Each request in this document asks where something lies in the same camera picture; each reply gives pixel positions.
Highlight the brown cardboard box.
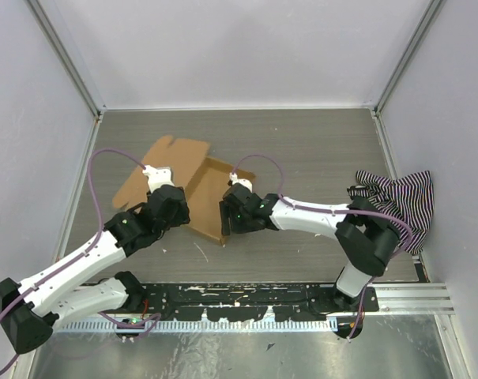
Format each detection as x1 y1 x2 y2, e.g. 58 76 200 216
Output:
111 135 258 248

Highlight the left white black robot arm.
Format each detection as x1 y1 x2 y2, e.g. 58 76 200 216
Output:
0 184 190 355

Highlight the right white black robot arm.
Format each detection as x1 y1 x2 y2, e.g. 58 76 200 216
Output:
219 182 405 312

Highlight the striped purple cloth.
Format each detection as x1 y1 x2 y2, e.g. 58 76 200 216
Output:
347 170 435 256

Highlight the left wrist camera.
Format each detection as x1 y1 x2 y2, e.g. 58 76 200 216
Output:
142 165 174 193

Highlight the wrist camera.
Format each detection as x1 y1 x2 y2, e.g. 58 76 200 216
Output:
142 165 174 193
228 172 253 192

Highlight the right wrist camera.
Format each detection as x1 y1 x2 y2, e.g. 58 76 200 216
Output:
228 172 253 192

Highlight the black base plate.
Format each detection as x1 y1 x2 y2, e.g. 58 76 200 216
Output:
131 283 379 322

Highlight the white slotted cable duct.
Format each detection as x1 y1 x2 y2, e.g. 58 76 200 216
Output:
60 316 337 334

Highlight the aluminium front rail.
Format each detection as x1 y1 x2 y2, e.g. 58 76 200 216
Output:
24 282 455 317

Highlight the left aluminium corner post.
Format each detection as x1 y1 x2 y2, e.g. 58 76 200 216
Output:
25 1 106 118

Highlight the aluminium corner post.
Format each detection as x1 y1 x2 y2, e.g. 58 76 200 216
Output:
25 1 106 118
373 0 446 118

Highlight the right aluminium corner post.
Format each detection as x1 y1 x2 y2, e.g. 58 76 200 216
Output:
373 0 446 118

